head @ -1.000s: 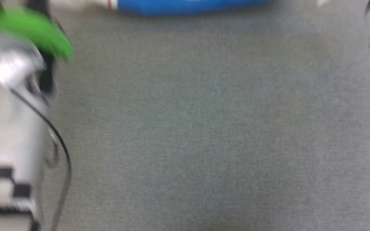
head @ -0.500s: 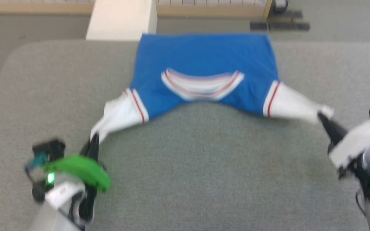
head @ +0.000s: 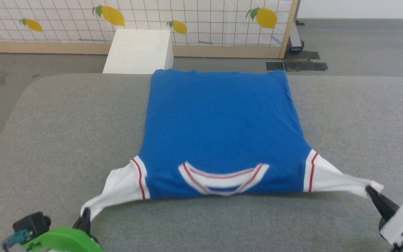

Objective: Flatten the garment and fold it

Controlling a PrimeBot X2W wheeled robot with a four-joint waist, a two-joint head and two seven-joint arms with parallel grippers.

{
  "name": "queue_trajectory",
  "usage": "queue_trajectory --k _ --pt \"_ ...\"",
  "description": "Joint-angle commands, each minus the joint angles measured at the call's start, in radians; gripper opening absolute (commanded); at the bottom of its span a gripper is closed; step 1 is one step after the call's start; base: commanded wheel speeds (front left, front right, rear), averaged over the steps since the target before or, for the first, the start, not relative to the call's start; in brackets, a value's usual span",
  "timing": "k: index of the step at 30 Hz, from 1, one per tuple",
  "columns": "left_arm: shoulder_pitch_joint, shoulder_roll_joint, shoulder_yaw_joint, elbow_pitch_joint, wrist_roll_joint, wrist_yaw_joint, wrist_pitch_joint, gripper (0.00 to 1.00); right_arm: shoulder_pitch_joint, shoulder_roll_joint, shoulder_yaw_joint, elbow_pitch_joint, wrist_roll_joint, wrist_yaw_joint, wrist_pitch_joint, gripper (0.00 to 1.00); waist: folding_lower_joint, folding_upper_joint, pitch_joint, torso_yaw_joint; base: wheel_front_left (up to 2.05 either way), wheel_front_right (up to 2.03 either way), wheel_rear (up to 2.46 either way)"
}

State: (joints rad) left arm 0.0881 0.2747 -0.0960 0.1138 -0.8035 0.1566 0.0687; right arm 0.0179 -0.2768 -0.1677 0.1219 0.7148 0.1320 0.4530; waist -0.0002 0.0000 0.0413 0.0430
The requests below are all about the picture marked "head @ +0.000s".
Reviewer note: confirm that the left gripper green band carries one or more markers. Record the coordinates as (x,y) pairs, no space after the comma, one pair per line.
(65,241)

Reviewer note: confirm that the blue white T-shirt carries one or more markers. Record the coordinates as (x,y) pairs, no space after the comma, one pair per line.
(222,126)

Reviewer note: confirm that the large black floor tape patch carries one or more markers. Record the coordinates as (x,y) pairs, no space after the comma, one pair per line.
(304,65)

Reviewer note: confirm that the white rectangular box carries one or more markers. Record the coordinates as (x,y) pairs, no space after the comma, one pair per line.
(138,52)

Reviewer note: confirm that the grey metal stand foot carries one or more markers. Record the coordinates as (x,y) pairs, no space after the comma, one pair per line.
(295,40)

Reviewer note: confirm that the lemon print grid panel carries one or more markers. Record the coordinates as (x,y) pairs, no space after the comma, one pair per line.
(205,14)

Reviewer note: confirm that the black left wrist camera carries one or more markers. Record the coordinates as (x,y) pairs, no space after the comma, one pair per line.
(32,224)

